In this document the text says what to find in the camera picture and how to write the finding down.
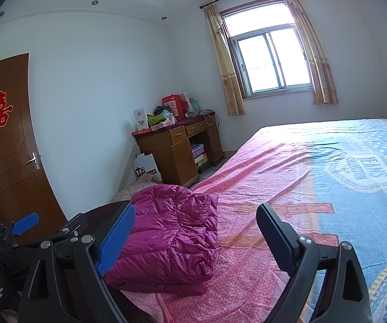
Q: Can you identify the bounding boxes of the brown wooden door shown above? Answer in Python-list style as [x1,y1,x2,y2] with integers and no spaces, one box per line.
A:
[0,53,68,243]

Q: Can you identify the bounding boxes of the wooden desk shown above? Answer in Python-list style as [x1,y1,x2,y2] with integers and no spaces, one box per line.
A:
[132,114,224,187]

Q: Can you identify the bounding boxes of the stack of boxes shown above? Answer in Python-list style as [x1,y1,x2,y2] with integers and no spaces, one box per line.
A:
[190,143,209,169]

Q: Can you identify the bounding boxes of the green bag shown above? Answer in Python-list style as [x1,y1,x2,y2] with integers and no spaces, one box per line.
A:
[146,114,167,127]

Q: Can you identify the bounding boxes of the white framed window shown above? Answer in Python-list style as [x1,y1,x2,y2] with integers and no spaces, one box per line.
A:
[221,0,313,100]

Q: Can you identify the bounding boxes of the silver door handle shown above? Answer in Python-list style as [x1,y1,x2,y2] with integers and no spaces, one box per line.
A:
[26,152,41,171]

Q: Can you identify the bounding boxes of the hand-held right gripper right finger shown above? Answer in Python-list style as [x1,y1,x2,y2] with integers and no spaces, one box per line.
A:
[256,203,373,323]

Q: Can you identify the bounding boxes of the white carton box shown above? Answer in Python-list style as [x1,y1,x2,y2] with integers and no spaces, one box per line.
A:
[133,108,148,131]

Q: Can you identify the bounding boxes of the pale quilted cushion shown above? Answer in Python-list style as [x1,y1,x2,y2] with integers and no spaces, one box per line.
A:
[113,179,157,203]

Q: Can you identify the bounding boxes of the red gift box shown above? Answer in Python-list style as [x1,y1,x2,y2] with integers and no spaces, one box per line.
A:
[162,93,189,120]

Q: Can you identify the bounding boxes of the bed with patterned sheet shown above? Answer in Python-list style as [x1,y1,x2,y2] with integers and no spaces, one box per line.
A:
[123,118,387,323]

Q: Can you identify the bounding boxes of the white paper bag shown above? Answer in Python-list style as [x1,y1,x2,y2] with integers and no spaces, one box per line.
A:
[132,154,163,184]

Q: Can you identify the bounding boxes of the pink patterned blanket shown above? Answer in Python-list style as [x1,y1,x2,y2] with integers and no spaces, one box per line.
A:
[126,121,336,323]

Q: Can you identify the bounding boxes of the purple down jacket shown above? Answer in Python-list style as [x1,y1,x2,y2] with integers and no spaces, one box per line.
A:
[104,184,219,295]

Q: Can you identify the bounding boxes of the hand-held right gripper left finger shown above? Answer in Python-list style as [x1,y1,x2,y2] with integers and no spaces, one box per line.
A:
[18,202,137,323]

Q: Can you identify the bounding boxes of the beige curtain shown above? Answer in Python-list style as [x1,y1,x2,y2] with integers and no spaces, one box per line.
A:
[277,0,340,106]
[203,3,246,117]

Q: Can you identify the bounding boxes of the light blue packet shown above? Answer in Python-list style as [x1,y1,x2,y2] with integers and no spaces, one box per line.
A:
[161,109,178,124]

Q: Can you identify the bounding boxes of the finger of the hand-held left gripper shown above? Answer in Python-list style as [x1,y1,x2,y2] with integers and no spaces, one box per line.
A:
[1,212,40,243]
[50,213,89,243]

